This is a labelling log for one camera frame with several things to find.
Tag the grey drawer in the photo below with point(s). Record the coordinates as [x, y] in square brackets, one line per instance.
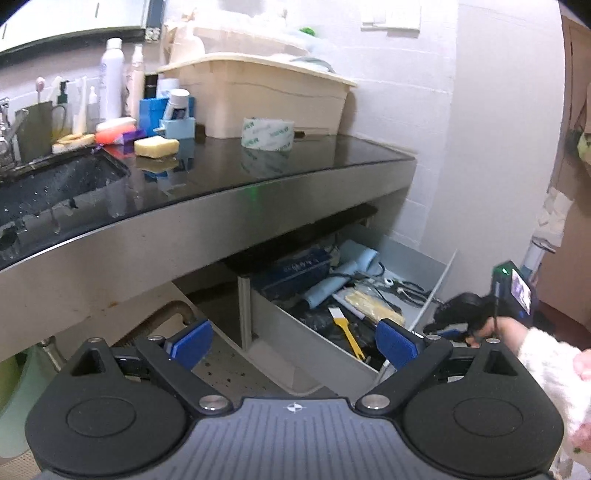
[295, 332]

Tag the white jar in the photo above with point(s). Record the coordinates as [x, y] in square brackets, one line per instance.
[167, 87]

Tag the black sink basin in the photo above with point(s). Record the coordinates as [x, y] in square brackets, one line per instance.
[51, 189]

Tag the clear tape roll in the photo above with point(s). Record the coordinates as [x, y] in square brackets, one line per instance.
[268, 134]

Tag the wall mirror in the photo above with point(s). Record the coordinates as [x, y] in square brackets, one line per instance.
[69, 18]

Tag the light blue small holder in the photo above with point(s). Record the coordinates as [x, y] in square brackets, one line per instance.
[178, 129]

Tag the light blue hair dryer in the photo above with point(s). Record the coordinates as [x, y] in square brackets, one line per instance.
[358, 258]

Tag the white wall switch plate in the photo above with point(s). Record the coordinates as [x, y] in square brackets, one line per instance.
[392, 14]

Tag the green plastic bucket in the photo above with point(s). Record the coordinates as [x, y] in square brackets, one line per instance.
[16, 401]

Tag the chrome faucet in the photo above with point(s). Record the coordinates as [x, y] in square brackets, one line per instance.
[7, 134]

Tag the beige sponge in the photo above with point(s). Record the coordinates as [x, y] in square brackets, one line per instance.
[74, 142]

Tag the purple small item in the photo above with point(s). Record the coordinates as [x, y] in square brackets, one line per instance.
[134, 135]

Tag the grey drain pipe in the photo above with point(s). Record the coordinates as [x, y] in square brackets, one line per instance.
[173, 310]

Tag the person's right hand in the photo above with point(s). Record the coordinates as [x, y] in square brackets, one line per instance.
[508, 330]

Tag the white plastic bag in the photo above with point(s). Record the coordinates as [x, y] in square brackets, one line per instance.
[240, 39]

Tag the beige plastic storage bin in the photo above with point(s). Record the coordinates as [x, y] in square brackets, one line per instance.
[258, 101]

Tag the green pump bottle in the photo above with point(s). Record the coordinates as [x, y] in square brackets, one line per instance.
[62, 99]

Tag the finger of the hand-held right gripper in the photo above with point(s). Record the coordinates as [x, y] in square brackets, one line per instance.
[447, 332]

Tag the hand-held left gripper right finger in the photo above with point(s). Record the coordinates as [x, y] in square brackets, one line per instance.
[395, 344]

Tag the blue plastic holder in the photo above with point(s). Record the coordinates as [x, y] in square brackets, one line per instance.
[150, 113]

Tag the slim white bottle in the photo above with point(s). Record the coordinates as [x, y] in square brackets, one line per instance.
[136, 83]

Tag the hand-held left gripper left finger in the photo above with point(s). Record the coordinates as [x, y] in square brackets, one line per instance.
[194, 344]

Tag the green hanging pouch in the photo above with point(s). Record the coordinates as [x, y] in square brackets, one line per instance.
[582, 143]

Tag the black scissors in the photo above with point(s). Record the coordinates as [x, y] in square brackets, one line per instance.
[408, 290]

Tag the yellow sponge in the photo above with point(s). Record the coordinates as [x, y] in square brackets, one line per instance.
[156, 146]

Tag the grey vanity with black counter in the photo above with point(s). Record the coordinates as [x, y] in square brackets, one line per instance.
[194, 230]

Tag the clear plastic bottle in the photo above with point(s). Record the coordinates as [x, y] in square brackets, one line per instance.
[535, 258]

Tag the white hanging cloth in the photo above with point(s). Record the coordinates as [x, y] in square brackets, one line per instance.
[556, 214]

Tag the dark blue box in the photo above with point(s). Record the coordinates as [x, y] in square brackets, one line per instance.
[293, 274]

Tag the wooden door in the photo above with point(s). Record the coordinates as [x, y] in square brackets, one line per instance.
[577, 83]

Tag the beige packet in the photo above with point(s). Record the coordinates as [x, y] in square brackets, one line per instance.
[371, 304]

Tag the pink toothbrush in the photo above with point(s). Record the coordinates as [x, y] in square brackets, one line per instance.
[40, 87]

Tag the white and pink soap case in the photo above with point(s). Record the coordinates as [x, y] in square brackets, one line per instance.
[114, 123]

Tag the tall white spray can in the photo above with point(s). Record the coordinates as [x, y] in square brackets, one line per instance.
[111, 78]

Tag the white tube with blue label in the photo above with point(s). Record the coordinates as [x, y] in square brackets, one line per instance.
[178, 105]

